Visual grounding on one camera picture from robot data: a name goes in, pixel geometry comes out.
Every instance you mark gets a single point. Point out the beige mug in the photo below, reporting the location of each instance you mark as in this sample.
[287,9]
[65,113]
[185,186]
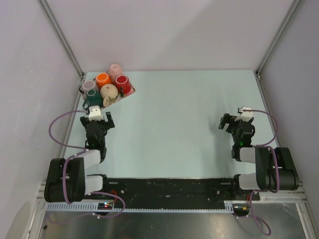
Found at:
[109,93]

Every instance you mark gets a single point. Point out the floral tray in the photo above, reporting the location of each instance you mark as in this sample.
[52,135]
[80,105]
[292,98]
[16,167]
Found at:
[120,96]

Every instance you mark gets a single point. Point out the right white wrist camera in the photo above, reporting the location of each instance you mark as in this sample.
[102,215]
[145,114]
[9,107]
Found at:
[245,114]

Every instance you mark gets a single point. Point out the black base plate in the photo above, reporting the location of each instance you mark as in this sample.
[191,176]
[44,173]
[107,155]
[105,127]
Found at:
[174,203]

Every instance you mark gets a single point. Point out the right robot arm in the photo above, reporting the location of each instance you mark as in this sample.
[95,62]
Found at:
[274,167]

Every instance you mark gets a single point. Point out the left controller board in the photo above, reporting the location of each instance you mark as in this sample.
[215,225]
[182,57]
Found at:
[105,205]

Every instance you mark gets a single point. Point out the orange mug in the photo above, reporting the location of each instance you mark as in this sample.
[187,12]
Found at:
[103,79]

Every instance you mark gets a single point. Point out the controller board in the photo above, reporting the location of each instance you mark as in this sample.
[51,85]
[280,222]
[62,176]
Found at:
[105,205]
[241,210]

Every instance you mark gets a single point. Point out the aluminium frame rail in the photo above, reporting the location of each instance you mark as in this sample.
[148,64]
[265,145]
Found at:
[139,189]

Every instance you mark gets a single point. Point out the dark green mug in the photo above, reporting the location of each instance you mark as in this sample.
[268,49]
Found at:
[93,98]

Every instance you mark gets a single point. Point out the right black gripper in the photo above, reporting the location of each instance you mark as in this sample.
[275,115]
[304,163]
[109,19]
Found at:
[225,119]

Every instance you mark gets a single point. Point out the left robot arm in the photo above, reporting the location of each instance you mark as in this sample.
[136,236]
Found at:
[65,180]

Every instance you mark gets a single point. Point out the corner aluminium post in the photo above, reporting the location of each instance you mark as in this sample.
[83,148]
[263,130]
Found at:
[44,5]
[289,16]

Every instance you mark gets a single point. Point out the pink mug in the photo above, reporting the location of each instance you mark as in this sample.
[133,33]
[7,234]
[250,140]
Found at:
[115,70]

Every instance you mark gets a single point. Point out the red mug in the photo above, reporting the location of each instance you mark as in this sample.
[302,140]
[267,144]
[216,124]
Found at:
[123,84]

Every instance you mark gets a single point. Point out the right corner aluminium post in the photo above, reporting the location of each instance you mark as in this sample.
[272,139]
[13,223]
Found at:
[289,16]

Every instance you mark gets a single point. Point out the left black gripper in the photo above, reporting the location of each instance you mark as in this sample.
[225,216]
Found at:
[109,123]

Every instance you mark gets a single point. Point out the lilac mug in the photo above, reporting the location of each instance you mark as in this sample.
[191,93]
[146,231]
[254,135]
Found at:
[88,85]

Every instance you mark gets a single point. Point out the left corner aluminium post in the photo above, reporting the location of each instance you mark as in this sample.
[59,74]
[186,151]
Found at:
[44,5]

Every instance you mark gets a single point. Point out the right controller board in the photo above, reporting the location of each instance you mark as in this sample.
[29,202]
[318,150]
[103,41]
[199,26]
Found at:
[241,210]

